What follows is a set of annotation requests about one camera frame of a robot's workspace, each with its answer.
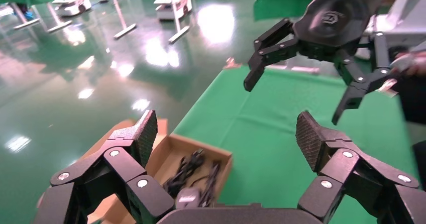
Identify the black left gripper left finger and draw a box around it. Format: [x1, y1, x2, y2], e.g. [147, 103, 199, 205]
[33, 109, 176, 224]

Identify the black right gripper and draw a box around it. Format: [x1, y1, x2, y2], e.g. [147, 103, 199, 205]
[244, 0, 392, 126]

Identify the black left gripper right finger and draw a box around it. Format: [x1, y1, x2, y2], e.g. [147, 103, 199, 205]
[295, 110, 426, 224]

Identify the black power cable with plug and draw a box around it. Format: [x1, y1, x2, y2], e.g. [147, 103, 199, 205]
[162, 148, 206, 199]

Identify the black computer mouse with cable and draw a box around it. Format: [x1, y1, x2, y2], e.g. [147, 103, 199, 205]
[174, 161, 223, 210]

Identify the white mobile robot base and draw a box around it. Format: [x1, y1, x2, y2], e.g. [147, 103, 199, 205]
[52, 0, 92, 18]
[154, 0, 194, 21]

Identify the open brown cardboard box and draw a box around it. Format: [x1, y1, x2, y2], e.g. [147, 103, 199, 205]
[36, 118, 234, 224]

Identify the white metal table leg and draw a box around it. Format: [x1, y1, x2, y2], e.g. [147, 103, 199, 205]
[45, 3, 73, 34]
[112, 0, 138, 41]
[264, 63, 321, 75]
[8, 3, 41, 31]
[167, 0, 191, 45]

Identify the green table cloth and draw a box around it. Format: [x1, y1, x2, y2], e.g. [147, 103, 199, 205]
[173, 65, 420, 224]

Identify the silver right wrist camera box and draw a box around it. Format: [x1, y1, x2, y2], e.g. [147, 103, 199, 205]
[364, 0, 426, 48]

